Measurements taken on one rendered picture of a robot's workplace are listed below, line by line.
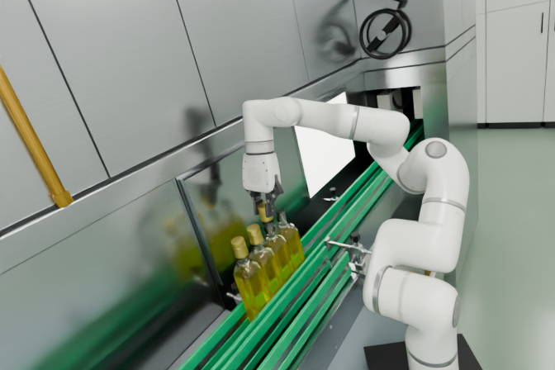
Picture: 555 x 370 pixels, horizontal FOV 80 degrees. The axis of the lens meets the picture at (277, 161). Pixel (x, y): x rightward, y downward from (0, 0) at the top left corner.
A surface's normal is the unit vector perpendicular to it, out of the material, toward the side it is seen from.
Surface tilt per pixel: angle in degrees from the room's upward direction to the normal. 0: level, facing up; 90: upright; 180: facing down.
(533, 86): 90
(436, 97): 90
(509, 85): 90
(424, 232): 22
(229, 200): 90
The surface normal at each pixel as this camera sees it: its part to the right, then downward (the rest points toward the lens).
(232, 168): 0.77, 0.05
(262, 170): -0.57, 0.15
